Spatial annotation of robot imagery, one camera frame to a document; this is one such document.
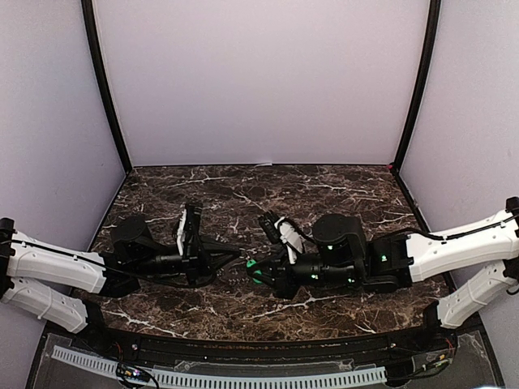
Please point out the right black frame post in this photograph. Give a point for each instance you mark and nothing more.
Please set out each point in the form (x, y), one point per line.
(433, 18)

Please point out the left black frame post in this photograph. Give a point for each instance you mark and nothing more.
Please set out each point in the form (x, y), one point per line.
(94, 45)

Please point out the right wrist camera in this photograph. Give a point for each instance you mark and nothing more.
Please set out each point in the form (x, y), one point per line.
(280, 231)

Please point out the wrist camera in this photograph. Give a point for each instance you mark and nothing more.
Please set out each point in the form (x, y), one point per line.
(280, 231)
(184, 225)

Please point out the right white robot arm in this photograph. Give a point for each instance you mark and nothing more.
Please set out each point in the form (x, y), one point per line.
(338, 253)

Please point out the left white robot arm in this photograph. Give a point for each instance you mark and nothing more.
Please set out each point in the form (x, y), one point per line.
(29, 268)

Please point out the green key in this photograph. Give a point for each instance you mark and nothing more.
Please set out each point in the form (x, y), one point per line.
(253, 270)

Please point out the black frame post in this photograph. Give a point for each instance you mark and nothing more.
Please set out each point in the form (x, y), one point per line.
(94, 45)
(433, 18)

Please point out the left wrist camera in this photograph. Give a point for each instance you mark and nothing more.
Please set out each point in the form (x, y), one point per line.
(184, 225)

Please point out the black front rail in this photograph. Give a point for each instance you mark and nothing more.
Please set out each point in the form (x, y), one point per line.
(138, 346)

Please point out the black disc with keyrings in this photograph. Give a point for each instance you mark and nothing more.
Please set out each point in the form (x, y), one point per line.
(234, 273)

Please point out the white slotted cable duct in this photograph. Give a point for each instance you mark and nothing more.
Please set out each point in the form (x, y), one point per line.
(190, 374)

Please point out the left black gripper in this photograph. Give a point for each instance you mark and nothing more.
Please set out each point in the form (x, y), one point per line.
(204, 261)

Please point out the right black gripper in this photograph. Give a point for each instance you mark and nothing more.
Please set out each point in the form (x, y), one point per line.
(280, 280)

